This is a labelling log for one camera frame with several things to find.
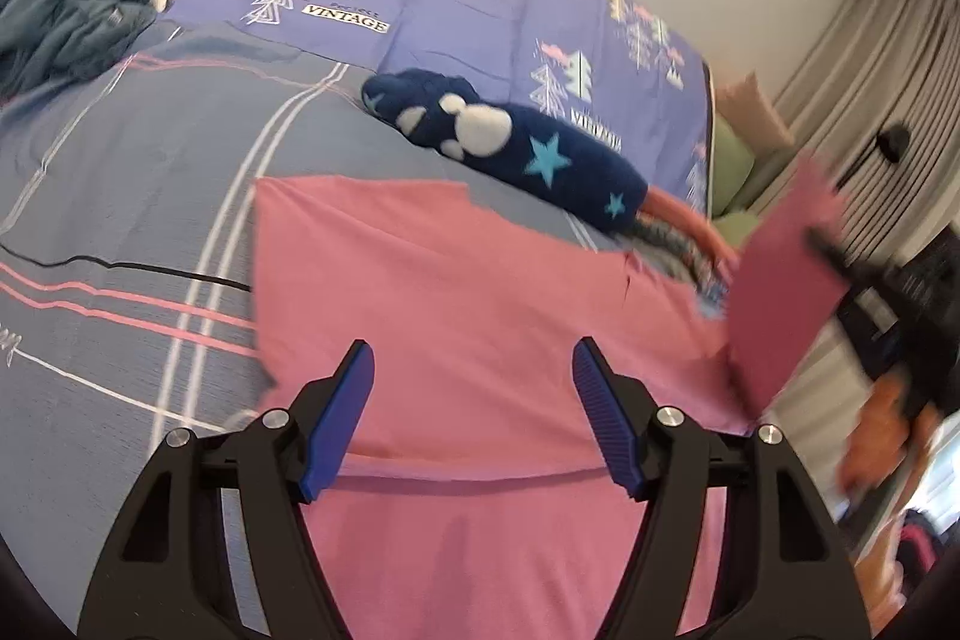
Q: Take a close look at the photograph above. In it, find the peach pillow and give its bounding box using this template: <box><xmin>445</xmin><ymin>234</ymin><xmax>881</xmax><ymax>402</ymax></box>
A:
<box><xmin>716</xmin><ymin>74</ymin><xmax>796</xmax><ymax>150</ymax></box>

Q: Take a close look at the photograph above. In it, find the black cable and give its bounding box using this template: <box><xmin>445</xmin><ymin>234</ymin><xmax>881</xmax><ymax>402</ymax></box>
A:
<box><xmin>0</xmin><ymin>242</ymin><xmax>252</xmax><ymax>292</ymax></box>

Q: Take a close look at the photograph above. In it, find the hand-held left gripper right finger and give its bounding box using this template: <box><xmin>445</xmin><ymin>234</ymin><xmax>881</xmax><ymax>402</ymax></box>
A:
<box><xmin>572</xmin><ymin>337</ymin><xmax>875</xmax><ymax>640</ymax></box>

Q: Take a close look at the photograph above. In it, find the black wall fixture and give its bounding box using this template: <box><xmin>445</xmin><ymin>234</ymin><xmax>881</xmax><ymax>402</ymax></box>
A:
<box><xmin>877</xmin><ymin>126</ymin><xmax>912</xmax><ymax>165</ymax></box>

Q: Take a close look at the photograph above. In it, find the purple tree-print bedsheet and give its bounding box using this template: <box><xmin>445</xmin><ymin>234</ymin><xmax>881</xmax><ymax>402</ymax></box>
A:
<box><xmin>161</xmin><ymin>0</ymin><xmax>713</xmax><ymax>221</ymax></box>

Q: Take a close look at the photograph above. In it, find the beige curtain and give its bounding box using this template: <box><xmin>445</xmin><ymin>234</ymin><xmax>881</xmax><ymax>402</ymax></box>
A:
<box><xmin>765</xmin><ymin>0</ymin><xmax>960</xmax><ymax>251</ymax></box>

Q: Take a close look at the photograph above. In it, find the navy star plush sock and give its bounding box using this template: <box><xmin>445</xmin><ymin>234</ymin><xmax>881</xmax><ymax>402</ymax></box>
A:
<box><xmin>361</xmin><ymin>71</ymin><xmax>650</xmax><ymax>234</ymax></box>

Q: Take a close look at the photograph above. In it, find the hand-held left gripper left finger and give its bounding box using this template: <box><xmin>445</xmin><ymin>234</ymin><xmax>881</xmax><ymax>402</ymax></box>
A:
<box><xmin>75</xmin><ymin>338</ymin><xmax>376</xmax><ymax>640</ymax></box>

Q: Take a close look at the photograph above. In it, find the pink shirt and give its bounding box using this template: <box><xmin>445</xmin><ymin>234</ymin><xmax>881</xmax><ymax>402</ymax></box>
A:
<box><xmin>251</xmin><ymin>156</ymin><xmax>852</xmax><ymax>640</ymax></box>

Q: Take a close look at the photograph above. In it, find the person's right forearm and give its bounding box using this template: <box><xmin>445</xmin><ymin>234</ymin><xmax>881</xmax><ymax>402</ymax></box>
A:
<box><xmin>836</xmin><ymin>377</ymin><xmax>946</xmax><ymax>498</ymax></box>

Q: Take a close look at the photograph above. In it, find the striped colourful cloth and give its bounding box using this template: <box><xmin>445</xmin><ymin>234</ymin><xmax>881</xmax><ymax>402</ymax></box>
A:
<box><xmin>622</xmin><ymin>186</ymin><xmax>740</xmax><ymax>319</ymax></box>

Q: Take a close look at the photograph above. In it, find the green cushion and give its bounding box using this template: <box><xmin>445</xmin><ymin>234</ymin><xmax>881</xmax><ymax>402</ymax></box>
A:
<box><xmin>709</xmin><ymin>115</ymin><xmax>766</xmax><ymax>251</ymax></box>

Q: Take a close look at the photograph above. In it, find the grey striped bedsheet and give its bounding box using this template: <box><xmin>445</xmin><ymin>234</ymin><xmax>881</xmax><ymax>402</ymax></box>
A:
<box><xmin>0</xmin><ymin>21</ymin><xmax>623</xmax><ymax>618</ymax></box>

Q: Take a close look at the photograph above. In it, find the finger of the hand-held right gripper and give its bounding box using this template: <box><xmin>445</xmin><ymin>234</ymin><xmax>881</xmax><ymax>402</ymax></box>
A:
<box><xmin>806</xmin><ymin>227</ymin><xmax>863</xmax><ymax>283</ymax></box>

